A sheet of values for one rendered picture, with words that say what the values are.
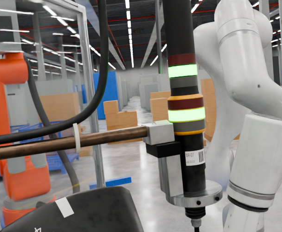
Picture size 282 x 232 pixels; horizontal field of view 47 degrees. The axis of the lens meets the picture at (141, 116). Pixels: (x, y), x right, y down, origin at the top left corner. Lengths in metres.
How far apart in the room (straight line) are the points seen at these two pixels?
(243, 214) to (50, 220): 0.32
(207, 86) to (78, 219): 7.98
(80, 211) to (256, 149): 0.31
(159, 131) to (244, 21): 0.45
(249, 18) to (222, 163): 0.41
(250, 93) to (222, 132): 0.30
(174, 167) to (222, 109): 0.59
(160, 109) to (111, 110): 2.13
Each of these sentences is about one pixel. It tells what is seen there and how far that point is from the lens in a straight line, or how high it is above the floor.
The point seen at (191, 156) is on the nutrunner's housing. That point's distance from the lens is 0.39.
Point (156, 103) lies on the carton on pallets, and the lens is 7.82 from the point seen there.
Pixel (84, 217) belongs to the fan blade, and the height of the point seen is 1.40.
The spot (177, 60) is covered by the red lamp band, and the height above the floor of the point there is 1.61.
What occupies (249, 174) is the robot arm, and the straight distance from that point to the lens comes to 0.61.
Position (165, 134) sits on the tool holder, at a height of 1.53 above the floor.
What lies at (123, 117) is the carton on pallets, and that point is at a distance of 9.56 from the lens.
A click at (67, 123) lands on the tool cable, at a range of 0.36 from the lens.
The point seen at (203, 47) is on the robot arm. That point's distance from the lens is 0.94.
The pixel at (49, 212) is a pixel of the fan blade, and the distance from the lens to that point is 0.52.
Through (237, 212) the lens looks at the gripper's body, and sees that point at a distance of 0.63.
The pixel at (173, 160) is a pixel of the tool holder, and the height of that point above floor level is 1.50.
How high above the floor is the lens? 1.59
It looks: 5 degrees down
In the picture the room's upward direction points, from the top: 6 degrees counter-clockwise
